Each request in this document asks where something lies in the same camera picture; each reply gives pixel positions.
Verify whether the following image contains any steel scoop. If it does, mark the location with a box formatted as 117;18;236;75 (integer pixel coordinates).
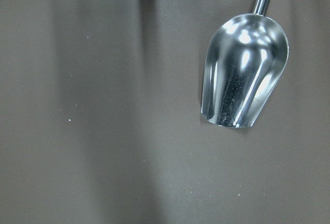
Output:
201;0;289;129

